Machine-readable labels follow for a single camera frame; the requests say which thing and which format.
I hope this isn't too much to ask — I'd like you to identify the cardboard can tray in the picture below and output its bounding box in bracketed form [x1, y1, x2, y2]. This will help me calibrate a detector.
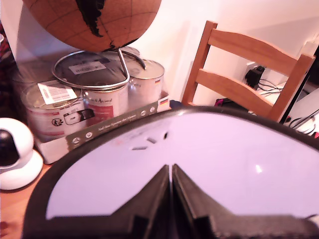
[34, 90, 173, 165]

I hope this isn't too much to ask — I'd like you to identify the tin can with red label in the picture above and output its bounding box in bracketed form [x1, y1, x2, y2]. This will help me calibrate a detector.
[81, 83, 130, 126]

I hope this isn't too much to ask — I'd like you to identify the tin can with flag label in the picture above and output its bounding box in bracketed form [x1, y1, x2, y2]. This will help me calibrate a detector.
[126, 58, 165, 111]

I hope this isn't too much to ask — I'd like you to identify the black power adapter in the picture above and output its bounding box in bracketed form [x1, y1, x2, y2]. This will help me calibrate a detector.
[244, 65, 266, 91]

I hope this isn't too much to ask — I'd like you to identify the wooden chair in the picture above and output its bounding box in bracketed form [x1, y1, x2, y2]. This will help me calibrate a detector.
[181, 20, 317, 123]

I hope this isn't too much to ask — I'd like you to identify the silver tin can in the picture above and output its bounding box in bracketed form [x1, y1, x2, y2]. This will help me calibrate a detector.
[11, 61, 57, 90]

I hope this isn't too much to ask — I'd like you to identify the cork globe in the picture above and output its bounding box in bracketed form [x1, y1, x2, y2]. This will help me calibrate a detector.
[21, 0, 162, 53]

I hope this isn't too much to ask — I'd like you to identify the metal globe stand ring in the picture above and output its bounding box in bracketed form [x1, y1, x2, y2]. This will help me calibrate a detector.
[51, 46, 147, 91]

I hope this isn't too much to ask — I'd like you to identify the black cable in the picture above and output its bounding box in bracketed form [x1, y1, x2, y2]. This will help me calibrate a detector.
[258, 78, 287, 98]

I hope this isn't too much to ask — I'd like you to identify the white round security camera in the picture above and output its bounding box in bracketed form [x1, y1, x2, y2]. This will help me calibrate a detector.
[0, 117, 44, 191]

